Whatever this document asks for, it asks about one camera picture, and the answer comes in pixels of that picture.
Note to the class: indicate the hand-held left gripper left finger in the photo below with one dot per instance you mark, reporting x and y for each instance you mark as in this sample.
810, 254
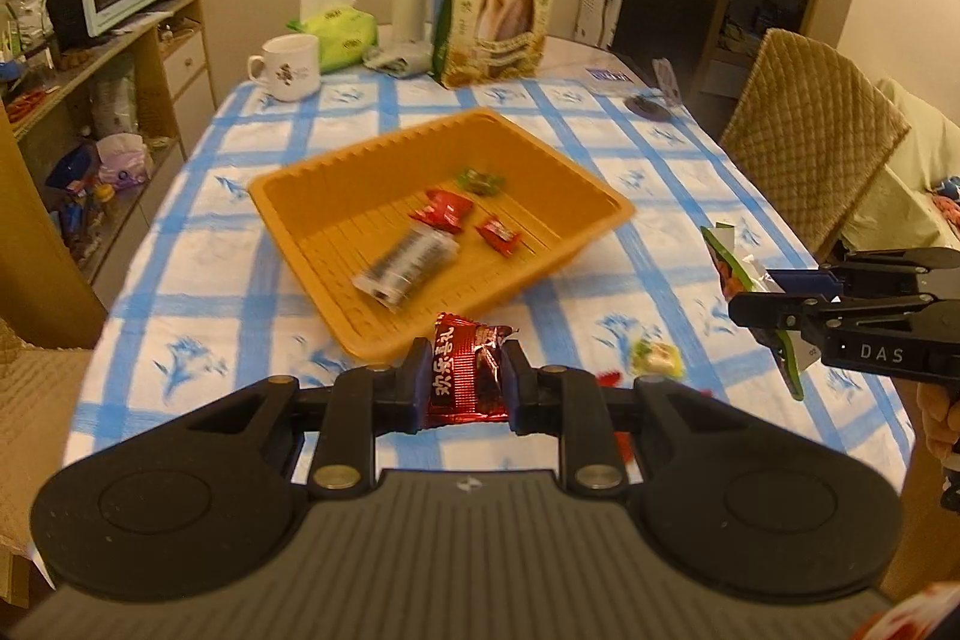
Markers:
409, 381

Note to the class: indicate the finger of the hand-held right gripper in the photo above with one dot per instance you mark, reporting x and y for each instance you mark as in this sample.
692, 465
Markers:
806, 282
765, 310

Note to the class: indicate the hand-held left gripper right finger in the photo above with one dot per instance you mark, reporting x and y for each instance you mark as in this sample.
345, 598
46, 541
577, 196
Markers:
519, 385

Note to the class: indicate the long green silver snack packet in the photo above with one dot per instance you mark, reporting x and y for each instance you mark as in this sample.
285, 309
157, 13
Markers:
739, 269

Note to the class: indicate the large dark red snack packet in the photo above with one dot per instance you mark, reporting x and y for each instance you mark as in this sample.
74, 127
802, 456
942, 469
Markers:
465, 377

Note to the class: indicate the clear packet of dark seeds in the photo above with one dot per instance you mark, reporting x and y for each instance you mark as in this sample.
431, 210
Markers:
405, 265

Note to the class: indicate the yellow-green candy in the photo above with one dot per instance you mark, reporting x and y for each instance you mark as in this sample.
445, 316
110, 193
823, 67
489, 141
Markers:
656, 358

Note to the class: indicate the orange plastic tray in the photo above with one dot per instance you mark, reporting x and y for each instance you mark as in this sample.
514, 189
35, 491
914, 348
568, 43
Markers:
337, 220

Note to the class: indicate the small green candy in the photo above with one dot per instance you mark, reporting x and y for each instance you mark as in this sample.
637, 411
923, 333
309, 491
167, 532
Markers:
480, 181

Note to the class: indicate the person's right forearm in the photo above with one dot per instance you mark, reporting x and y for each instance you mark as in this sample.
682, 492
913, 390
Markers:
915, 617

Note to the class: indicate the person's right hand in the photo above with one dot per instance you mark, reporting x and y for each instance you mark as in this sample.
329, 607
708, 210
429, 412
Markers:
941, 415

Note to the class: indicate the patterned blue cushion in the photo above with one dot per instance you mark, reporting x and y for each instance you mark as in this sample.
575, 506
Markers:
949, 197

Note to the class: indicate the armchair with pale cover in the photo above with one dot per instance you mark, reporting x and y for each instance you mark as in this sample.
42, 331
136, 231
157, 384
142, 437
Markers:
915, 175

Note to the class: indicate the chair with quilted cover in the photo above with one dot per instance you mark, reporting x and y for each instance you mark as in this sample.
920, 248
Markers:
810, 123
37, 430

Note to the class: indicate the blue checked tablecloth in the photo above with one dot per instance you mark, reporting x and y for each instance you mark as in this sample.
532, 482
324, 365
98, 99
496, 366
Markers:
225, 325

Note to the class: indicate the phone stand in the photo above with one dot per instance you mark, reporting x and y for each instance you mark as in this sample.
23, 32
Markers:
652, 104

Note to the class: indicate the blue card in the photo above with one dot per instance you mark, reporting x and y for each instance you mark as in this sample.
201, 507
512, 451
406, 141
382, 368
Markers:
607, 75

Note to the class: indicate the black and white box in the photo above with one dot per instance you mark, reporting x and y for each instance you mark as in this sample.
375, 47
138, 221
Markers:
667, 10

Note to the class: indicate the grey cloth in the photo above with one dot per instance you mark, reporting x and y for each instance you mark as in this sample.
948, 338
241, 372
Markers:
397, 61

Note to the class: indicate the white mug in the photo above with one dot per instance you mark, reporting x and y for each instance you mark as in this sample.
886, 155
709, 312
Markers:
292, 66

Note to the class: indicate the green tissue pack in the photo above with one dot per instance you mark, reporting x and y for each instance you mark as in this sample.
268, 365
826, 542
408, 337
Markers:
341, 33

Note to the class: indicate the white purple plastic bag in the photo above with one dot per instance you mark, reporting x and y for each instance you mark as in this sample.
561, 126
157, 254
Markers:
124, 160

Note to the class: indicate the large sunflower seed bag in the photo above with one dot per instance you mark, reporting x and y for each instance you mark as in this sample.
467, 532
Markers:
499, 18

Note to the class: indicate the wooden shelf cabinet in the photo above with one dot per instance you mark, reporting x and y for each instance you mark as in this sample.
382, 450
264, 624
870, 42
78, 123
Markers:
184, 78

